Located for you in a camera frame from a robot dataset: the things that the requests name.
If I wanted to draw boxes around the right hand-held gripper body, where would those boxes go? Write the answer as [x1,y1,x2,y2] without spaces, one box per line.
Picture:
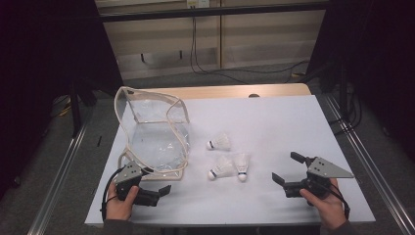
[283,157,355,199]

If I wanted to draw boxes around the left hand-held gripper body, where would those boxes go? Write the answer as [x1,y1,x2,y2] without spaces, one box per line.
[114,161,161,208]

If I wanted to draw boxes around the clear plastic bag beige trim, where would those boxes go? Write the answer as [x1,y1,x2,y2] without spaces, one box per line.
[113,86,191,181]

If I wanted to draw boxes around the white feather shuttlecock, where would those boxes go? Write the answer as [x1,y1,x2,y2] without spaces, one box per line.
[206,131,232,152]
[207,156,237,181]
[233,152,252,183]

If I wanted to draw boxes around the person's left hand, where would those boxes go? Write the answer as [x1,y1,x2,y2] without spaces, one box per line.
[106,181,140,221]

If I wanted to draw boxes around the person's right hand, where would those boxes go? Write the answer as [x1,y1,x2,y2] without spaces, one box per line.
[299,178,347,231]

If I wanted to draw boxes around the white table cover sheet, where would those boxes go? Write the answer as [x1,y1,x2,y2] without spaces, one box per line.
[84,95,377,226]

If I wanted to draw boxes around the black metal stand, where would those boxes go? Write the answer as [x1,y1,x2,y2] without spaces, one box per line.
[69,77,99,138]

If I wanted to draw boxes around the black curtain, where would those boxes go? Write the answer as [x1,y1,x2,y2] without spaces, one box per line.
[0,0,124,197]
[306,0,415,161]

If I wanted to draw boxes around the black horizontal metal bar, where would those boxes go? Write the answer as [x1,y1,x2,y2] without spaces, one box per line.
[99,1,329,24]

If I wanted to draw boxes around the left hand-held gripper black cable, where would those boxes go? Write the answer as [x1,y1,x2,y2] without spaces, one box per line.
[101,167,125,221]

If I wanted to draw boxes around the hand-held gripper black cable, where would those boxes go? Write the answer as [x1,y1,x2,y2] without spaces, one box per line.
[329,182,351,220]
[101,167,125,221]

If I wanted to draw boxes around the right hand-held gripper black cable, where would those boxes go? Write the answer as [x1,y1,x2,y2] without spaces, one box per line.
[329,182,351,220]

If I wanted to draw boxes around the aluminium floor rail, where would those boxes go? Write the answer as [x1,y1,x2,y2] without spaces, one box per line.
[27,120,89,235]
[324,94,415,235]

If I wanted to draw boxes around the yellow and black floor cables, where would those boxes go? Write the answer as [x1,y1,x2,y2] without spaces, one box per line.
[50,94,73,118]

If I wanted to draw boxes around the black hanging wall cable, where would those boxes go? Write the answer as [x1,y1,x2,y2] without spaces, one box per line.
[190,16,309,85]

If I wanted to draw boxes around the white wall socket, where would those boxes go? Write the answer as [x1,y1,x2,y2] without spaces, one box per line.
[186,0,210,9]

